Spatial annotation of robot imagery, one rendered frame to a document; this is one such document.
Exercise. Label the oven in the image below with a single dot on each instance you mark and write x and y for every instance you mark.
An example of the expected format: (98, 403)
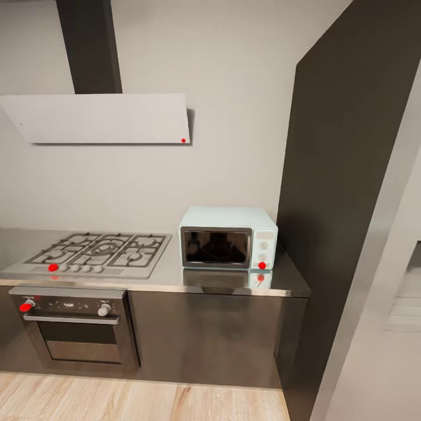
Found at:
(79, 328)

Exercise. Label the burner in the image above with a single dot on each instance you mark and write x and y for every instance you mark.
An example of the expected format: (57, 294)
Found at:
(96, 254)

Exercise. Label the fridge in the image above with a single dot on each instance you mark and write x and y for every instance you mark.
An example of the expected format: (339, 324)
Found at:
(349, 216)

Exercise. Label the microwave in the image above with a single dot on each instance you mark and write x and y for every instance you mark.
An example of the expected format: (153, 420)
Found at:
(227, 237)

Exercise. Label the range hood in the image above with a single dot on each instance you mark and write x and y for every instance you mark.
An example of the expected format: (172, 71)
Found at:
(98, 112)

